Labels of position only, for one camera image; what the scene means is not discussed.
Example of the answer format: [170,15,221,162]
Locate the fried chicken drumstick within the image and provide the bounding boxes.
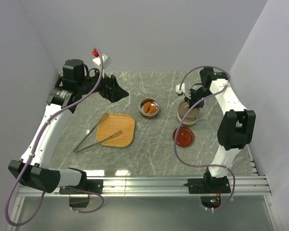
[148,105,158,114]
[144,102,151,113]

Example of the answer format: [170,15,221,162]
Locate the brown round lid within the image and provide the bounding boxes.
[178,101,200,121]

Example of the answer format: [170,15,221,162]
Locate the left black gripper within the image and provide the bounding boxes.
[78,65,129,103]

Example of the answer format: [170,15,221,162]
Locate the metal tongs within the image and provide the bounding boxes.
[73,113,123,154]

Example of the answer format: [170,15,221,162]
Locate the red round lid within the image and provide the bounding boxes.
[176,127,195,147]

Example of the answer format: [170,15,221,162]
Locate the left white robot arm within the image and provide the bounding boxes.
[8,54,129,193]

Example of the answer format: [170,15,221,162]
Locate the aluminium frame rail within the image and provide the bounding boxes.
[10,176,283,231]

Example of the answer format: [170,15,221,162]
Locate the purple cable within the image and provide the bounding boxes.
[173,66,236,212]
[4,47,105,227]

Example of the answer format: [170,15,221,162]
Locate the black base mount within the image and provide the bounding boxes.
[59,179,104,209]
[184,176,233,211]

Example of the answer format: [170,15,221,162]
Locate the red-sided metal tin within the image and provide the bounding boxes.
[139,98,160,119]

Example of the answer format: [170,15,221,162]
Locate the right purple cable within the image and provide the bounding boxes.
[173,66,236,212]

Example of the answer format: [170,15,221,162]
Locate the woven bamboo tray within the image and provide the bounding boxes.
[96,113,135,148]

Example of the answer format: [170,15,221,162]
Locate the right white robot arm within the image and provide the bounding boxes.
[185,66,256,192]

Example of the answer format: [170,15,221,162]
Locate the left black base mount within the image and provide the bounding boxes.
[59,179,104,209]

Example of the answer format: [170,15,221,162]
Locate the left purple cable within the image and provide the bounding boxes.
[4,47,105,227]

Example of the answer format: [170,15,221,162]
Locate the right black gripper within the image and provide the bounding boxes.
[184,87,213,109]

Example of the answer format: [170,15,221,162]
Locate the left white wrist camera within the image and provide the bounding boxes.
[92,49,112,70]

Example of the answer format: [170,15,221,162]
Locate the brown-sided metal tin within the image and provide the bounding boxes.
[177,113,198,127]

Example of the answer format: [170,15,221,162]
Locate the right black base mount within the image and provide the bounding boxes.
[184,176,233,211]

